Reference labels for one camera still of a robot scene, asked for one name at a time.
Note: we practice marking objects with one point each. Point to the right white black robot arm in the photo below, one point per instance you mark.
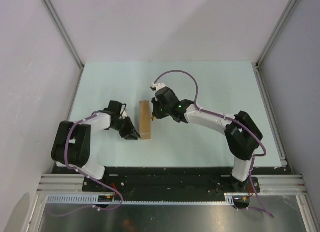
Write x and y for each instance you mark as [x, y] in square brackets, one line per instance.
[242, 134]

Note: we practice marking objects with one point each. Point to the aluminium frame post left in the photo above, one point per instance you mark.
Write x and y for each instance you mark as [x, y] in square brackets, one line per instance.
[63, 32]

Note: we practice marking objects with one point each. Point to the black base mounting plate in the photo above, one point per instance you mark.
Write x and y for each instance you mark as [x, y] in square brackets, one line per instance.
[180, 186]

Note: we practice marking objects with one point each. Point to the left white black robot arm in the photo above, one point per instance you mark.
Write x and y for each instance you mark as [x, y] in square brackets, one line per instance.
[72, 144]

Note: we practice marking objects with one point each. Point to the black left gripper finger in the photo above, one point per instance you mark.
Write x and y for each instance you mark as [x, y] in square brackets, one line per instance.
[132, 136]
[132, 130]

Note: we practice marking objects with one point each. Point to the brown cardboard express box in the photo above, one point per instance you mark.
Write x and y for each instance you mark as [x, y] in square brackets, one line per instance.
[145, 129]

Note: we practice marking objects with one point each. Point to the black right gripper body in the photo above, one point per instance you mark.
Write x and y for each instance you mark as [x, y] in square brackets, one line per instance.
[161, 111]

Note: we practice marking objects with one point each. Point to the grey slotted cable duct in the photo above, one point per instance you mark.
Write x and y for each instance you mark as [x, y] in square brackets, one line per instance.
[97, 199]

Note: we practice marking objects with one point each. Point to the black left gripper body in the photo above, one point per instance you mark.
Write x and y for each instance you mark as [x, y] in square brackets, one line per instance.
[124, 126]

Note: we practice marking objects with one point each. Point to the aluminium frame post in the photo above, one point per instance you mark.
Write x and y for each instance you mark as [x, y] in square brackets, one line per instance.
[63, 32]
[280, 25]

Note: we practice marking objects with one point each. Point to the aluminium frame post right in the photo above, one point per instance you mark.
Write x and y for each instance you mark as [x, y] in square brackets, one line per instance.
[280, 25]

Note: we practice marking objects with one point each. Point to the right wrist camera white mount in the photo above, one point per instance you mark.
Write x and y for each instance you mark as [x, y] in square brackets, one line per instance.
[157, 86]

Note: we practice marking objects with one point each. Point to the aluminium front rail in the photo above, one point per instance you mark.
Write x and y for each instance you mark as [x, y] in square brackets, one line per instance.
[269, 184]

